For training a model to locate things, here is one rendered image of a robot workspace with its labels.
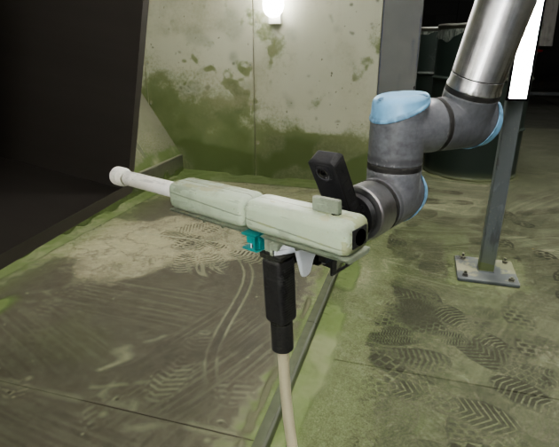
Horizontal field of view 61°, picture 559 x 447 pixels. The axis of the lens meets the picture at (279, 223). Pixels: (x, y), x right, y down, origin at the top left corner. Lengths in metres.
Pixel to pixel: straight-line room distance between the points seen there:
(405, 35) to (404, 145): 1.73
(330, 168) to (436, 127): 0.23
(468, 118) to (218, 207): 0.45
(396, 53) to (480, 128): 1.64
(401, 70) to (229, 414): 1.86
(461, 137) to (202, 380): 0.76
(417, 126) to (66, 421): 0.89
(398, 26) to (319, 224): 2.02
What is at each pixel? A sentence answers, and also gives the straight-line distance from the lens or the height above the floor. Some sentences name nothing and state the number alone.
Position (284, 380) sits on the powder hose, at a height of 0.33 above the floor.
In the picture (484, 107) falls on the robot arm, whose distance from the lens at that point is 0.85.
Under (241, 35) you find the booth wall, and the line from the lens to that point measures 2.64.
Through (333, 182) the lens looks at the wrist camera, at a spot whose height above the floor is 0.59.
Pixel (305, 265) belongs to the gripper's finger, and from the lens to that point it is 0.60.
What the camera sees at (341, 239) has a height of 0.58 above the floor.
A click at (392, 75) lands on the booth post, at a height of 0.63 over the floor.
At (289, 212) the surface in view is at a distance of 0.53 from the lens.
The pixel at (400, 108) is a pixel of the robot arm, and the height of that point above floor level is 0.67.
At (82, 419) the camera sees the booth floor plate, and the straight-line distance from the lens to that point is 1.13.
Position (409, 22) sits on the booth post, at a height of 0.87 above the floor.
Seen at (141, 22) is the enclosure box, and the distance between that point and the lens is 1.01.
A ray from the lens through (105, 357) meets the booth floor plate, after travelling 1.28.
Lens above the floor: 0.76
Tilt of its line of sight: 21 degrees down
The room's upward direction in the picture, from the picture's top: straight up
